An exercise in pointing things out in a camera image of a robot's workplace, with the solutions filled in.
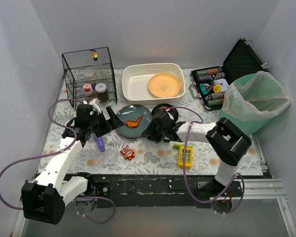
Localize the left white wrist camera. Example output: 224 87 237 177
83 98 102 113

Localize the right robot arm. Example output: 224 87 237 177
142 111 252 192

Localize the blue ceramic plate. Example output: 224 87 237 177
116 105 152 139

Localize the yellow bear plate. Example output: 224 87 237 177
148 73 181 98

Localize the fried chicken wing toy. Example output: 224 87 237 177
125 117 144 128

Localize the pink lid spice jar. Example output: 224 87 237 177
82 83 93 95

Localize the yellow window toy block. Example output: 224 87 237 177
173 143 194 170

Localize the clear bin liner bag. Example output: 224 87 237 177
223 71 292 121

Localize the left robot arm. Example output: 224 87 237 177
21 104 124 225

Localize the black wire rack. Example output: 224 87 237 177
62 47 117 103

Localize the black poker chip case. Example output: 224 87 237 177
190 38 270 111

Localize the silver lid spice jar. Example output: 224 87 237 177
83 69 97 83

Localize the green trash bin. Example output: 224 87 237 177
219 73 291 135

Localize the white rectangular basin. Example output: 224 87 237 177
122 63 186 105

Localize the glass bottle gold stopper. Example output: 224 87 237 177
91 50 102 75

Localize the brown spice jar white lid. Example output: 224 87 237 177
95 83 109 102

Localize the red owl toy block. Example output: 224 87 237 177
120 146 135 160

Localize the black small plate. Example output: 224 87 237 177
151 104 179 122

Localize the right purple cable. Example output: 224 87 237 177
166 106 245 215

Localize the green blue toy block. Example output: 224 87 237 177
162 136 170 143

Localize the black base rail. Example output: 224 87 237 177
78 172 223 208

